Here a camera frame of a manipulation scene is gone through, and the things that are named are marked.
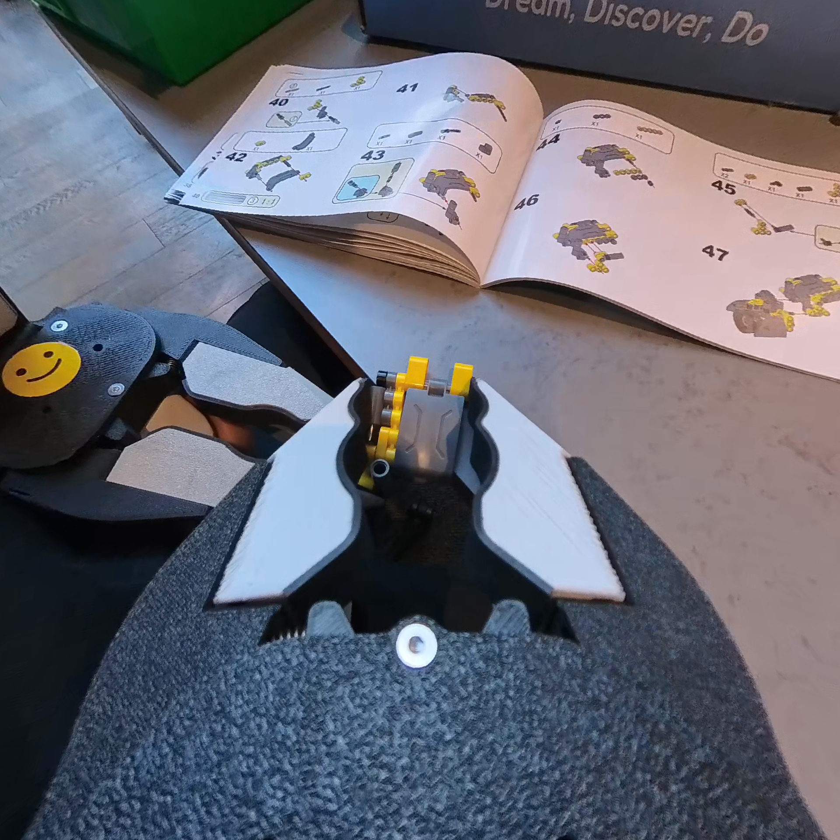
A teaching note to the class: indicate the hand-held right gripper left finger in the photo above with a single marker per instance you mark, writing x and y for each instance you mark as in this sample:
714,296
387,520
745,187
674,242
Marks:
295,518

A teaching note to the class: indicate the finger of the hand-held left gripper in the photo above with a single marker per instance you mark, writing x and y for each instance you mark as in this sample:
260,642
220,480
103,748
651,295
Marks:
249,380
177,463

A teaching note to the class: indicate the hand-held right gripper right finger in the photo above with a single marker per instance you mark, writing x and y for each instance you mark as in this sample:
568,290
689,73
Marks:
544,518

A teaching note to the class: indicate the grey yellow brick assembly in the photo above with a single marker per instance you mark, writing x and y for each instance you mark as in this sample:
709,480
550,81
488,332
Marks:
430,426

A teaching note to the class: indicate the instruction booklet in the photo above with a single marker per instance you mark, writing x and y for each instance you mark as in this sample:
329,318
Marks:
590,197

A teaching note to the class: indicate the person's left hand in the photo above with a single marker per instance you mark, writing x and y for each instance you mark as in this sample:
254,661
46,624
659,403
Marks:
180,415

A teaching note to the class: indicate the person's blue trouser leg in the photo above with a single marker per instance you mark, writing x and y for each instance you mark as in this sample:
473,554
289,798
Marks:
282,328

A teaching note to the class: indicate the green plastic bin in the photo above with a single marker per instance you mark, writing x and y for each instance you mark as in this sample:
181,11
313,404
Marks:
184,33

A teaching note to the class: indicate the open blue cardboard box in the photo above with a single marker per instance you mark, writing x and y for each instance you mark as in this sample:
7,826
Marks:
590,46

